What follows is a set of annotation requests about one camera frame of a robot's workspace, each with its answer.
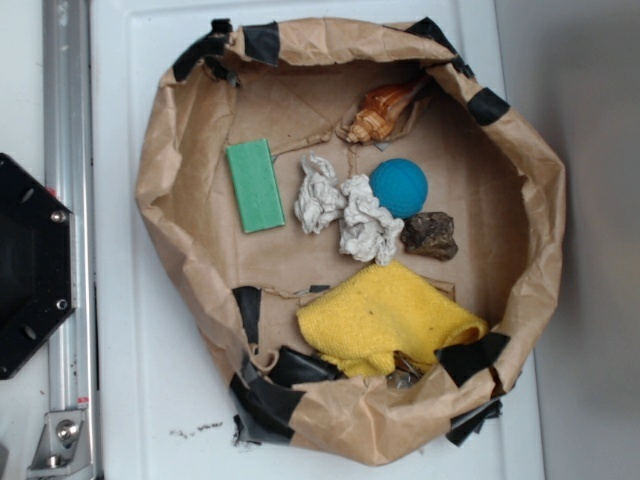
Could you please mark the blue textured ball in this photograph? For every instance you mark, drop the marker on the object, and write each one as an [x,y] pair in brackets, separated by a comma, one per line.
[400,186]

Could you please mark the green rectangular block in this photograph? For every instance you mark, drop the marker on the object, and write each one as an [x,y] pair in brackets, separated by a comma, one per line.
[255,186]

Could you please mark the crumpled white paper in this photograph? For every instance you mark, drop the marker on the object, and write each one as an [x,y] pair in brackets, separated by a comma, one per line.
[319,201]
[368,231]

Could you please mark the dark brown rock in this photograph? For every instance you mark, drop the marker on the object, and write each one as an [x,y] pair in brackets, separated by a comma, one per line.
[430,234]

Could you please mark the small metallic object under cloth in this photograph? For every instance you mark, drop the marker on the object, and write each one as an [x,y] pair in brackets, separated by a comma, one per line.
[405,375]

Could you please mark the metal corner bracket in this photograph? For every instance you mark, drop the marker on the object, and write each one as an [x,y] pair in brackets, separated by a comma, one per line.
[64,447]

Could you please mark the left crumpled white paper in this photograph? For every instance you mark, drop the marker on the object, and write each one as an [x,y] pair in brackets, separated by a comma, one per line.
[319,201]

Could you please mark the brown paper bag bin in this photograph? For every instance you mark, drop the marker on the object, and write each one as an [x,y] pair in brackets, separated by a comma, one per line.
[299,84]

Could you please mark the yellow microfiber cloth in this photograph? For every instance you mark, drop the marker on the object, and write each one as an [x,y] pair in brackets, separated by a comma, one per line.
[363,323]

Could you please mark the right crumpled white paper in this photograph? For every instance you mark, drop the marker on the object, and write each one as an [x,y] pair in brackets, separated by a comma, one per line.
[368,231]

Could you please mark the orange spiral seashell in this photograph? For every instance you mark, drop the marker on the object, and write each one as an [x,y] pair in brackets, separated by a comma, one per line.
[381,108]

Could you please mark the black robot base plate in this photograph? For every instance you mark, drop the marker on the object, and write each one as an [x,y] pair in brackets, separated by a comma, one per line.
[36,266]

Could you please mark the aluminium extrusion rail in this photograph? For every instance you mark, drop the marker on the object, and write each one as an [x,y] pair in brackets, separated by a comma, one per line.
[72,349]

